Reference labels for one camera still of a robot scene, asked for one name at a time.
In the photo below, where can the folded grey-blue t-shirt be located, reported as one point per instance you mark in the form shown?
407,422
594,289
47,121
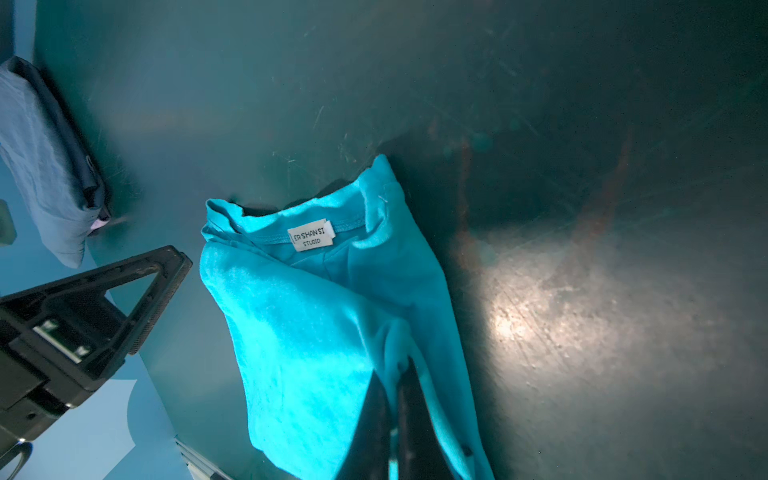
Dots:
57,179

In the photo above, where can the teal printed t-shirt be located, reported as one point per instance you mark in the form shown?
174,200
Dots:
320,298

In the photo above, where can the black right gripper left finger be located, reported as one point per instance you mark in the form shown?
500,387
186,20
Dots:
368,456

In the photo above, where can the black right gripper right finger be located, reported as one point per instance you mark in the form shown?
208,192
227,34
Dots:
419,453

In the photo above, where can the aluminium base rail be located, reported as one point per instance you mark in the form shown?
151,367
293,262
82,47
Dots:
200,467

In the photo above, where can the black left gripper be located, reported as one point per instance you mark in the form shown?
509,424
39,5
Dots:
76,333

